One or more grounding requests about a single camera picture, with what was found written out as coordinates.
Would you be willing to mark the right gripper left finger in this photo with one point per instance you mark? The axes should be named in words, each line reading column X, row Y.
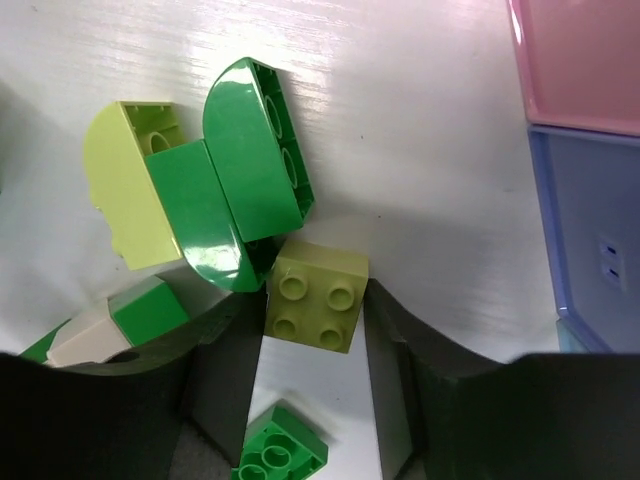
column 127, row 418

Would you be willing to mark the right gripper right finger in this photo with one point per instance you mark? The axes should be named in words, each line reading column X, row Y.
column 443, row 411

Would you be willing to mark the green lego plate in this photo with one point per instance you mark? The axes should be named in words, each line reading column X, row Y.
column 278, row 445

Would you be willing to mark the lime 2x2 lego brick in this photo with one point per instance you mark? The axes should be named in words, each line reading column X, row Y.
column 315, row 295

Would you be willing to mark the light blue bin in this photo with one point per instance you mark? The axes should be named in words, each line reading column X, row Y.
column 569, row 341

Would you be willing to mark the white lego brick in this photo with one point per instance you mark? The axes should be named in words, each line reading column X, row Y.
column 91, row 336

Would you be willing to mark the green lego on white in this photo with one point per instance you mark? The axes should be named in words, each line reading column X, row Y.
column 147, row 310

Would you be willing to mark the small green curved lego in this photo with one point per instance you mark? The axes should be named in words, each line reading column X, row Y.
column 37, row 352

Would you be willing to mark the green curved lego middle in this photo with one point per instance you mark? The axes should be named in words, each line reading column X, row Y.
column 201, row 220

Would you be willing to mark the purple bin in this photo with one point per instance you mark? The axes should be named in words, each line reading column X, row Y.
column 588, row 190

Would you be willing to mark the pale yellow curved lego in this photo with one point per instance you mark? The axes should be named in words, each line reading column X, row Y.
column 118, row 140

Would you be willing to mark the green curved lego top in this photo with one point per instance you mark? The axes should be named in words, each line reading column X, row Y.
column 253, row 145

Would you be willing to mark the small pink bin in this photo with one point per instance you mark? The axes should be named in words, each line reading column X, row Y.
column 578, row 63

